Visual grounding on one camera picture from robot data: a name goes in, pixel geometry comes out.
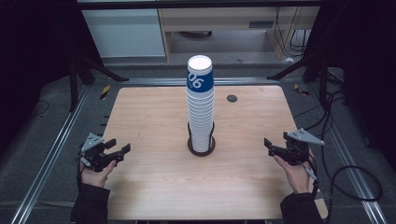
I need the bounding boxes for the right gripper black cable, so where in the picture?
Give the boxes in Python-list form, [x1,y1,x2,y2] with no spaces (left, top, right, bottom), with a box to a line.
[303,164,321,200]

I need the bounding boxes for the black floor cable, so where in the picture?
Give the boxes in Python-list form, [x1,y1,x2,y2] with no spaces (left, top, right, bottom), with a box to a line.
[293,90,384,224]

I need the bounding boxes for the black wire cup holder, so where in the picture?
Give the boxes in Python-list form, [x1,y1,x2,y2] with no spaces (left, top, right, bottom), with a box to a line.
[187,121,217,158]

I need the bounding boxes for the white cabinet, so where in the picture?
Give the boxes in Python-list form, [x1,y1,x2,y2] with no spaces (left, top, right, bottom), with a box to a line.
[81,8,166,59]

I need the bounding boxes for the person's right hand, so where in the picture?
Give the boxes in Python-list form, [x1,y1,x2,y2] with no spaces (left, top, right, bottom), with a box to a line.
[273,148,316,194]

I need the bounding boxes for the black stand legs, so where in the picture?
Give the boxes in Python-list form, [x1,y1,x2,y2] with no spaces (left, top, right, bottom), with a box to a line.
[266,57,332,106]
[68,55,130,113]

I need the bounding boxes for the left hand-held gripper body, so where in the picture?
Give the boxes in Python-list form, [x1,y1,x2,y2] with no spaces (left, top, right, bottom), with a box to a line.
[78,133,121,173]

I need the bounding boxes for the stack of white paper cups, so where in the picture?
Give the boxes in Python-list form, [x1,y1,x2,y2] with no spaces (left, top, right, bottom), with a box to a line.
[185,54,216,153]

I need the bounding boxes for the hanging black cables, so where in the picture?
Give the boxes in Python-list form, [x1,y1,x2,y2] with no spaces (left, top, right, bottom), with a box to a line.
[274,7,312,59]

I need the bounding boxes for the yellow black tape strip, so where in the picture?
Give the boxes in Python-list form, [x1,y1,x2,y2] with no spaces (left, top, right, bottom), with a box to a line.
[293,83,311,97]
[99,84,111,101]

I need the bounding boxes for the thin dark floor cable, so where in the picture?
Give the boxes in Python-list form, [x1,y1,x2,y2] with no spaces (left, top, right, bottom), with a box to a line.
[29,100,50,119]

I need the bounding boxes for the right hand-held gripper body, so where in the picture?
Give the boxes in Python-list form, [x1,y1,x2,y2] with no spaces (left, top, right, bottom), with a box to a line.
[281,128,325,166]

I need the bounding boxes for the person's left hand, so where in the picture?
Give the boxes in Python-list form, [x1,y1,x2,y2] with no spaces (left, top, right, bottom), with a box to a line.
[79,159,118,189]

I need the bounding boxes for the aluminium floor rail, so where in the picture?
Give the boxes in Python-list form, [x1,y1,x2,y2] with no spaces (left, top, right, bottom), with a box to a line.
[306,83,389,224]
[120,77,281,87]
[10,85,92,224]

